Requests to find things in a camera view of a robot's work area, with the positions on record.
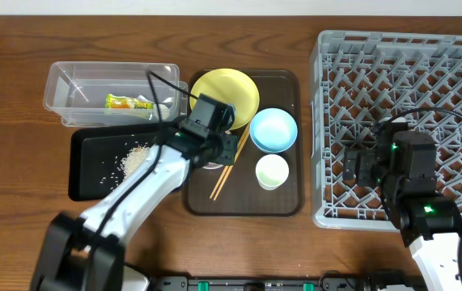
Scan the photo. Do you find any pile of rice grains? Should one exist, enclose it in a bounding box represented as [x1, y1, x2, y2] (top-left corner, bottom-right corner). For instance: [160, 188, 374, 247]
[99, 141, 150, 190]

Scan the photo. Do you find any green orange snack wrapper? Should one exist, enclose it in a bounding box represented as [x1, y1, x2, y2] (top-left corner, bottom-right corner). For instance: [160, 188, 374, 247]
[105, 94, 155, 110]

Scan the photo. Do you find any white bowl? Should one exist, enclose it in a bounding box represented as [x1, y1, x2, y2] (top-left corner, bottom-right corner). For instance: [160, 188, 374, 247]
[203, 162, 223, 170]

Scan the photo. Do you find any light blue bowl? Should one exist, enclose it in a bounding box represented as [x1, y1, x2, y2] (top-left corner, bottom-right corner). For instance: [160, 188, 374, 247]
[250, 108, 299, 154]

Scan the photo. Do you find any black waste tray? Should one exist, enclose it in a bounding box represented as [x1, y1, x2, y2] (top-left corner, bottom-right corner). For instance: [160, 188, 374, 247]
[68, 124, 161, 201]

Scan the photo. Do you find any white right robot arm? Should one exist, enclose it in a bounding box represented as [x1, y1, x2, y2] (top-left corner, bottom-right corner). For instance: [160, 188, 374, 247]
[342, 117, 462, 290]

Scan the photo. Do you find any dark brown serving tray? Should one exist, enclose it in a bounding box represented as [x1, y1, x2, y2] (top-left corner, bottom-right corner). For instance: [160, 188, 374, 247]
[182, 70, 304, 217]

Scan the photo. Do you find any wooden chopstick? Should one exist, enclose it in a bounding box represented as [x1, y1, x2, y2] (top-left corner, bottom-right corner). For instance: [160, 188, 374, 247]
[212, 124, 252, 202]
[209, 123, 251, 200]

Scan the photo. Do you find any grey dishwasher rack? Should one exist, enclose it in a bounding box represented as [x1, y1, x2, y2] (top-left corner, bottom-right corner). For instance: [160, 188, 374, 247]
[310, 31, 462, 231]

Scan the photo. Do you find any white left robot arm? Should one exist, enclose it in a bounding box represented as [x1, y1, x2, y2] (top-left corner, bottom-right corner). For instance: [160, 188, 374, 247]
[30, 94, 238, 290]

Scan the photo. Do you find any clear plastic waste bin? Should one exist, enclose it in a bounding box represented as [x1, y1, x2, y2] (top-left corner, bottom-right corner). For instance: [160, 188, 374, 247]
[44, 61, 188, 127]

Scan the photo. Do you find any yellow plate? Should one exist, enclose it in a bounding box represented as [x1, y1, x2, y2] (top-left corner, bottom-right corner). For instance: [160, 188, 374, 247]
[191, 68, 260, 130]

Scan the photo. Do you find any white cup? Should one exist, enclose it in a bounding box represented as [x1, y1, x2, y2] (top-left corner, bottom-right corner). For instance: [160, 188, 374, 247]
[255, 154, 290, 191]

